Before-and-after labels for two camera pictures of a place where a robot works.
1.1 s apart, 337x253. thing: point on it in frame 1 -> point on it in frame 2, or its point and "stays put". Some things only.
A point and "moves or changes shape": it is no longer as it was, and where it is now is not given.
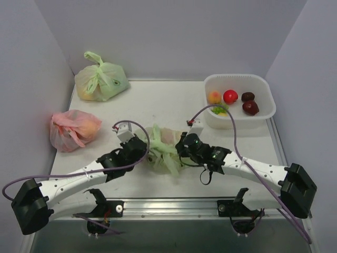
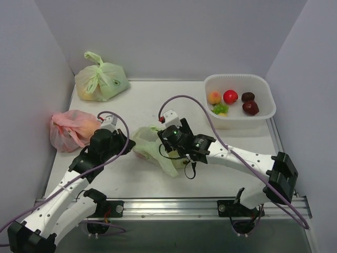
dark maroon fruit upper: x=247 y=96 stays put
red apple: x=230 y=97 stays put
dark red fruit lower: x=250 y=107 stays put
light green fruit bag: x=163 y=155 moves or changes shape
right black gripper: x=180 y=142 -> x=163 y=134
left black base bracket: x=104 y=208 stays put
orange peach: x=214 y=97 stays put
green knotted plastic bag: x=100 y=82 stays put
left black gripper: x=142 y=145 -> x=122 y=142
